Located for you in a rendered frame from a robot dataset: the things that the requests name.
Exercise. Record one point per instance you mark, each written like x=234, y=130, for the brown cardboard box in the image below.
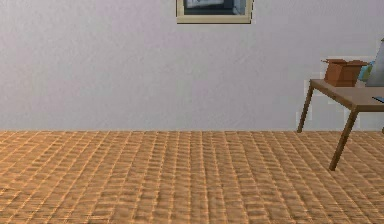
x=343, y=73

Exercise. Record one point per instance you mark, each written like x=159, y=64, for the dark flat object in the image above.
x=379, y=99

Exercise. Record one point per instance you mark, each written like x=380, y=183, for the teal green round object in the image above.
x=366, y=73

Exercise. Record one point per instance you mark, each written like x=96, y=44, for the grey cone-shaped object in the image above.
x=378, y=70

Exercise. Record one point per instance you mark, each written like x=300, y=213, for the brown wooden table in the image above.
x=350, y=96

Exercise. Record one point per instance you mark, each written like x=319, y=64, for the cream framed wall picture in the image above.
x=213, y=16

